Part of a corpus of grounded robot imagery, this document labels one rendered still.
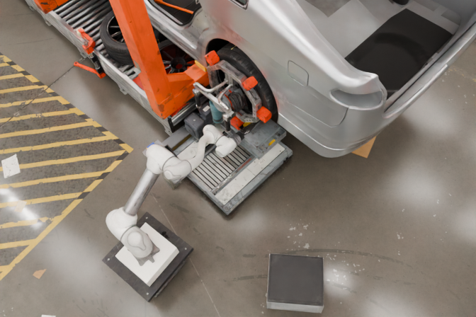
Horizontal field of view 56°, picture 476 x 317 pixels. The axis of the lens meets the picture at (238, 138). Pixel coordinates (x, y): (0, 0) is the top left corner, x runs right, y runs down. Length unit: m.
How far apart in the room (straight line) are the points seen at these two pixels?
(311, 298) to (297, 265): 0.24
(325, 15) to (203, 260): 2.23
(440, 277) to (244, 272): 1.52
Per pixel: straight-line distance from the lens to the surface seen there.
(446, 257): 4.04
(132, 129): 4.55
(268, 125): 4.09
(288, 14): 2.77
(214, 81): 3.71
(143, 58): 3.30
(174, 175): 3.05
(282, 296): 3.37
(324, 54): 2.66
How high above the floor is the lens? 3.63
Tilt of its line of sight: 58 degrees down
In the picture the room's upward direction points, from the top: 7 degrees counter-clockwise
